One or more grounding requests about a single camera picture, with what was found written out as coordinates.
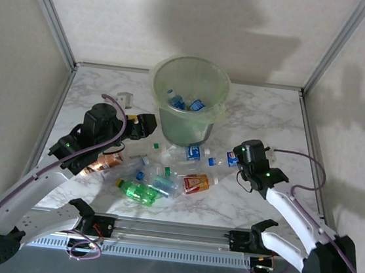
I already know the short aluminium table rail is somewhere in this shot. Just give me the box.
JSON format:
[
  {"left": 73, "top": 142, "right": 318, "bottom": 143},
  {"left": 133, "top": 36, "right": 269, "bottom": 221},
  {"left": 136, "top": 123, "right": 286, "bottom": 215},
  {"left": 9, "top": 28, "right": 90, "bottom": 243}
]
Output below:
[{"left": 75, "top": 60, "right": 306, "bottom": 94}]

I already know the aluminium side rail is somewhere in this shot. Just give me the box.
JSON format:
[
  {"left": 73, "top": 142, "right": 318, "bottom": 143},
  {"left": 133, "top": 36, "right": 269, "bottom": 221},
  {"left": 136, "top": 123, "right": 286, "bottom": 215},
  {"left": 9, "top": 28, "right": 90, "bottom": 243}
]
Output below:
[
  {"left": 280, "top": 92, "right": 365, "bottom": 273},
  {"left": 18, "top": 62, "right": 78, "bottom": 196}
]

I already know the copper coloured bottle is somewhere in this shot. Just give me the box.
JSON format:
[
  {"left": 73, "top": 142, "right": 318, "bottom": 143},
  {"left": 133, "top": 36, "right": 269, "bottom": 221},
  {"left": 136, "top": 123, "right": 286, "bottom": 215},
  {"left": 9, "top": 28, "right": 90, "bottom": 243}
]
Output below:
[{"left": 84, "top": 149, "right": 126, "bottom": 180}]

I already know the purple cable loop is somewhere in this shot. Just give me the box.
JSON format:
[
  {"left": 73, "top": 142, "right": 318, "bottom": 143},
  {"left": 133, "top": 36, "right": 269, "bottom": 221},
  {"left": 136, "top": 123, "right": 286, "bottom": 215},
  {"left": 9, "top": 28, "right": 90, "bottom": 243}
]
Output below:
[
  {"left": 249, "top": 249, "right": 296, "bottom": 273},
  {"left": 67, "top": 230, "right": 106, "bottom": 264}
]

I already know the blue label bottle white cap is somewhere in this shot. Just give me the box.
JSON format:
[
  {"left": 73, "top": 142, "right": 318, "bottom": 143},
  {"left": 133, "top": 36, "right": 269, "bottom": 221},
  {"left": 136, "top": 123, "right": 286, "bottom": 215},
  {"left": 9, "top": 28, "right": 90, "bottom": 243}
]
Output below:
[{"left": 164, "top": 87, "right": 189, "bottom": 111}]

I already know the green mesh waste bin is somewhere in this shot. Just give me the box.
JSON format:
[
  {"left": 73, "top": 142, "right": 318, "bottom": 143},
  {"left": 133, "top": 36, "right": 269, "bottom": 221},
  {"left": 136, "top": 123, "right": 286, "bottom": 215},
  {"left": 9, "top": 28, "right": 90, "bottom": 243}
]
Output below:
[{"left": 144, "top": 51, "right": 235, "bottom": 151}]

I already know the green Sprite bottle yellow cap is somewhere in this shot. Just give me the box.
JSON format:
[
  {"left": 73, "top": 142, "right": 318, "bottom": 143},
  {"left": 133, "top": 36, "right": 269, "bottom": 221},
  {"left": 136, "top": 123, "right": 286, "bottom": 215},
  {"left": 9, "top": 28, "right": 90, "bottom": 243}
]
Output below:
[{"left": 113, "top": 178, "right": 162, "bottom": 209}]

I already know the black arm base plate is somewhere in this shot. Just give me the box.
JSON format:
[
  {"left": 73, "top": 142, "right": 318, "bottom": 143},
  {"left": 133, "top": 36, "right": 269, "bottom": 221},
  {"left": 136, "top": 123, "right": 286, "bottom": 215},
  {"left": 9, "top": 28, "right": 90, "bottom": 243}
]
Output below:
[
  {"left": 225, "top": 229, "right": 290, "bottom": 260},
  {"left": 79, "top": 212, "right": 118, "bottom": 239}
]

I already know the aluminium frame post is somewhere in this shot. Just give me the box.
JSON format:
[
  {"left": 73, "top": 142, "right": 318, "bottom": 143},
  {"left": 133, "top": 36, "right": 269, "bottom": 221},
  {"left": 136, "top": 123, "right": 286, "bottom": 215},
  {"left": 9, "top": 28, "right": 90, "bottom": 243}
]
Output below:
[
  {"left": 9, "top": 0, "right": 86, "bottom": 70},
  {"left": 301, "top": 0, "right": 365, "bottom": 103}
]

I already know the red wire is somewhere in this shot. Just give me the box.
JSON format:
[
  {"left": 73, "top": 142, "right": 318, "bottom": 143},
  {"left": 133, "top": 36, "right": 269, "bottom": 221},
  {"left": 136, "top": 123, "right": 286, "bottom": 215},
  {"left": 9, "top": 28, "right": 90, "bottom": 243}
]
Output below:
[{"left": 90, "top": 223, "right": 104, "bottom": 239}]

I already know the Pepsi label clear bottle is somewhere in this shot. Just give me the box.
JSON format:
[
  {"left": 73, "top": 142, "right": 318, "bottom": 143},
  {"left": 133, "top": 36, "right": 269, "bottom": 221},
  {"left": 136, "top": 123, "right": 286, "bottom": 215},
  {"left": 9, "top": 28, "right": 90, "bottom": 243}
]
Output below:
[{"left": 206, "top": 147, "right": 244, "bottom": 171}]

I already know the wide aluminium mounting rail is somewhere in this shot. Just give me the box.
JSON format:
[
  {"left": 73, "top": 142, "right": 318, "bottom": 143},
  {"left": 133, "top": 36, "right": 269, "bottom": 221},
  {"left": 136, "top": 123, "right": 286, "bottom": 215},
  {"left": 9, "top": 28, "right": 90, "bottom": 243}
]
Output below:
[{"left": 0, "top": 201, "right": 348, "bottom": 268}]

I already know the large clear crumpled bottle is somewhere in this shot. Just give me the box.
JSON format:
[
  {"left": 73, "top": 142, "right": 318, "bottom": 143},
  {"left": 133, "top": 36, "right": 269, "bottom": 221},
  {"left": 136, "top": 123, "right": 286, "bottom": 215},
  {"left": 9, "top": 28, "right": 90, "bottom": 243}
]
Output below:
[{"left": 99, "top": 152, "right": 151, "bottom": 187}]

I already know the clear bottle green cap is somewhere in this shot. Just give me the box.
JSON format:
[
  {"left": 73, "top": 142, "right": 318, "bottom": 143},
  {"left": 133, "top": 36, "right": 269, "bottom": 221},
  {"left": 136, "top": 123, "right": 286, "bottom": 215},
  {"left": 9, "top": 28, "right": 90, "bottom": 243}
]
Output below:
[{"left": 153, "top": 161, "right": 199, "bottom": 182}]

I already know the thin black cable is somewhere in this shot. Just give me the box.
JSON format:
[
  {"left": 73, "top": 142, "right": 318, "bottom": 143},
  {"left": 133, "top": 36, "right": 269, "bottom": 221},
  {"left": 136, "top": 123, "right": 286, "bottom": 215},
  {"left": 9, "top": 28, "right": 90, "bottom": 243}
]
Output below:
[
  {"left": 234, "top": 168, "right": 256, "bottom": 194},
  {"left": 104, "top": 139, "right": 127, "bottom": 157}
]

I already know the slotted grey cable duct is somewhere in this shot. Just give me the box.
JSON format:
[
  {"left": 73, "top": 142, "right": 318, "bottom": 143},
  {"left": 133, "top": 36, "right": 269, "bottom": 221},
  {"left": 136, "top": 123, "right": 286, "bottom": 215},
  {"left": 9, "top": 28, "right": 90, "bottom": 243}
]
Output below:
[{"left": 29, "top": 231, "right": 252, "bottom": 272}]

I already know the purple camera cable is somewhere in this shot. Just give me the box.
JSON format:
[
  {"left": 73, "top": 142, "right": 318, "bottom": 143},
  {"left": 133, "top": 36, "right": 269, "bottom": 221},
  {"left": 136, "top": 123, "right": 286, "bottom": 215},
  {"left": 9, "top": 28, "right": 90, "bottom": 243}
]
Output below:
[
  {"left": 259, "top": 148, "right": 365, "bottom": 273},
  {"left": 0, "top": 81, "right": 131, "bottom": 267}
]

